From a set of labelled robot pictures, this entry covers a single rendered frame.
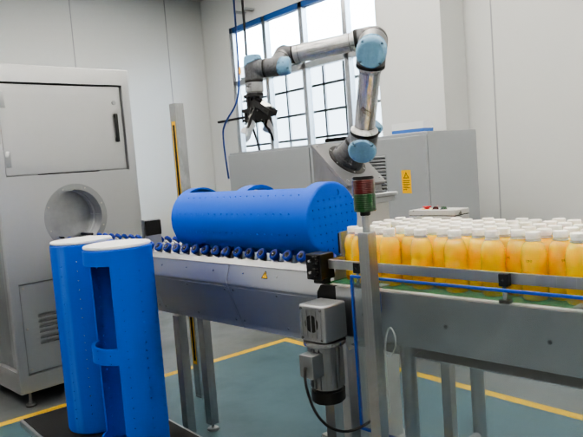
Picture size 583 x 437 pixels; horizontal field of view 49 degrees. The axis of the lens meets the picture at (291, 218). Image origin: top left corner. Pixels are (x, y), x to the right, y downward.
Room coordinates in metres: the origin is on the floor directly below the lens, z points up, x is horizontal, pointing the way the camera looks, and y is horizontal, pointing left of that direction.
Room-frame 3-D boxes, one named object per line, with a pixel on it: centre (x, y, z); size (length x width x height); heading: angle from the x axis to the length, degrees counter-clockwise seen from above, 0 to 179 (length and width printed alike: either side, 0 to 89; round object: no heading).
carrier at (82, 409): (2.95, 0.99, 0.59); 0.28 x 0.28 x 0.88
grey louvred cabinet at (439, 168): (4.83, -0.36, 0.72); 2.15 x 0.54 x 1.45; 39
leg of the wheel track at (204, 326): (3.12, 0.48, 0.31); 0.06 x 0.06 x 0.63; 44
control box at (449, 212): (2.37, -0.55, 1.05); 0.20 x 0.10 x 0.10; 44
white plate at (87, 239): (2.95, 0.99, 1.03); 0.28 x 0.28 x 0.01
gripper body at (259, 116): (2.65, 0.12, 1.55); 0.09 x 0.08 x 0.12; 44
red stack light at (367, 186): (1.79, -0.21, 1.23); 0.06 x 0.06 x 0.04
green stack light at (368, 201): (1.79, -0.21, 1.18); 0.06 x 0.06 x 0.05
